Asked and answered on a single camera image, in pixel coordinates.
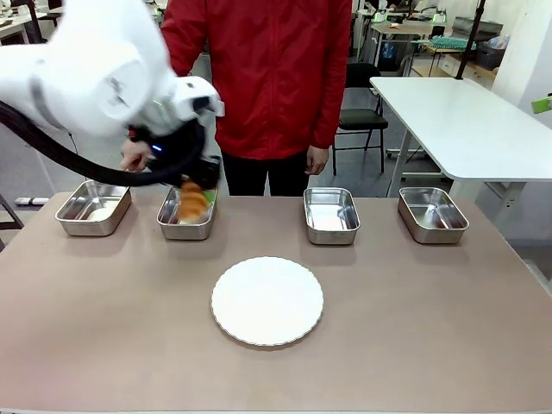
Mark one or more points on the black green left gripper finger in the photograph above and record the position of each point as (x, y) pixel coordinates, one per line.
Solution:
(177, 202)
(210, 196)

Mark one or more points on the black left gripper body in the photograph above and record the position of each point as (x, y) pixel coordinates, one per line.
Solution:
(208, 169)

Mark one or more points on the golden brown croissant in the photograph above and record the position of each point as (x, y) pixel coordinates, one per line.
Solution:
(192, 202)

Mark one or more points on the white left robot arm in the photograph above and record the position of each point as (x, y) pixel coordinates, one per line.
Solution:
(86, 64)

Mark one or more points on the rectangular steel container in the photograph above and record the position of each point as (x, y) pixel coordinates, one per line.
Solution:
(432, 215)
(92, 209)
(187, 230)
(331, 215)

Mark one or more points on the person's right hand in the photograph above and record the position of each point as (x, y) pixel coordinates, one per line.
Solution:
(133, 156)

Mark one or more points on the person's left hand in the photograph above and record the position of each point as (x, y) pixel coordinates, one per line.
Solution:
(317, 160)

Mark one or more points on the person's black trousers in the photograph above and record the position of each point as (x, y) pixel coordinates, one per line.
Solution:
(254, 177)

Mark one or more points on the person's red jacket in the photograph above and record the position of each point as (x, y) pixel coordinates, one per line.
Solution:
(276, 73)

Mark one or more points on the white scalloped plate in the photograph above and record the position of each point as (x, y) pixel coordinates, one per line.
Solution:
(267, 302)

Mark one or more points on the white floor power strip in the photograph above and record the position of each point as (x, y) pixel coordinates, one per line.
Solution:
(31, 200)

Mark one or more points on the black folding chair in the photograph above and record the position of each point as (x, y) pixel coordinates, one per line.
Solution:
(362, 118)

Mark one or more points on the large white table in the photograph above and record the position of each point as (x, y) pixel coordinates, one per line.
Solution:
(457, 121)

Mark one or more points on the teal mesh basket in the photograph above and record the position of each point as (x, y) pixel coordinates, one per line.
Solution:
(448, 42)

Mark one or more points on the black storage crate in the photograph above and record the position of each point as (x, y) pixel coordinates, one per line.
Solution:
(489, 55)

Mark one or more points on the green white block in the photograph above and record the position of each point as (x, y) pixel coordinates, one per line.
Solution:
(541, 104)

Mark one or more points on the black metal frame leg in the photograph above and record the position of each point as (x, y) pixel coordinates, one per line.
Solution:
(10, 217)

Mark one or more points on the background desk with white frame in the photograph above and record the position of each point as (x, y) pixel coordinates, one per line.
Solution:
(399, 32)

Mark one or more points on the black camera stand pole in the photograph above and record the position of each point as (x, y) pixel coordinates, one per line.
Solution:
(470, 39)

